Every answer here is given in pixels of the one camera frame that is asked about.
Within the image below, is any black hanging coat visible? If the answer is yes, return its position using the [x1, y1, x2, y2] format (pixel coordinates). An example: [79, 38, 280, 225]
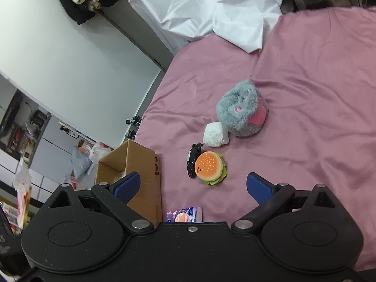
[48, 0, 121, 25]

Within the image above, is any white crumpled cloth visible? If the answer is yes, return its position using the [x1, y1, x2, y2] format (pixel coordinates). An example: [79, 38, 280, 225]
[128, 0, 287, 54]

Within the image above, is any black spotted plush toy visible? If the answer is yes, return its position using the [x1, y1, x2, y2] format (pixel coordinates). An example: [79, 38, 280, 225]
[186, 142, 204, 179]

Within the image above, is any tall white red plastic bag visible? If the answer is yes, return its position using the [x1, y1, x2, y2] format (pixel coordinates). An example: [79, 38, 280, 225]
[13, 159, 32, 230]

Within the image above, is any white and red plastic bag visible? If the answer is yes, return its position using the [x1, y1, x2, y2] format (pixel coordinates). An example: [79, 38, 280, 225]
[90, 141, 112, 163]

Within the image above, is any grey plastic bag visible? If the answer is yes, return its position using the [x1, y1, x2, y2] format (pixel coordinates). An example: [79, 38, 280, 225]
[72, 147, 96, 180]

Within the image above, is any white bundle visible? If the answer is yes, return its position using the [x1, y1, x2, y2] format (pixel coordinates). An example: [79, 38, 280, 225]
[203, 121, 230, 147]

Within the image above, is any purple snack packet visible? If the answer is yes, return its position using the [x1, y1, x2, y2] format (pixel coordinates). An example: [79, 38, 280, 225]
[166, 206, 203, 223]

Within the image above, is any grey furry plush toy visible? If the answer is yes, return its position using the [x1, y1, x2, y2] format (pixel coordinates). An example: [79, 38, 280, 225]
[216, 79, 269, 137]

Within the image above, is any cardboard box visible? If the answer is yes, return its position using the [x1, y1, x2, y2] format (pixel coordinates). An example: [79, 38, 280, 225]
[94, 139, 163, 227]

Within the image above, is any white cabinet with dark niche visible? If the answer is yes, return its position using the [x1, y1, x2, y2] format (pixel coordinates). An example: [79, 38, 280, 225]
[0, 73, 99, 209]

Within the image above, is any hamburger plush toy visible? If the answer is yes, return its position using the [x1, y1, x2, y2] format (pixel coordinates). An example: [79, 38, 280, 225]
[194, 151, 227, 186]

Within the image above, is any pink bed sheet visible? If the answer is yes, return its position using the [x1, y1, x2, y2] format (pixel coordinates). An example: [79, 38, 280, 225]
[133, 6, 376, 272]

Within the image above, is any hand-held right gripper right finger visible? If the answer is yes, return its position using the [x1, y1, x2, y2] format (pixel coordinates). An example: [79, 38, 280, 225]
[231, 173, 338, 232]

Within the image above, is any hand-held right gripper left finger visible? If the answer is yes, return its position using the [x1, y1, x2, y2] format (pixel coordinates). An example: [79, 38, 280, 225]
[44, 172, 154, 232]

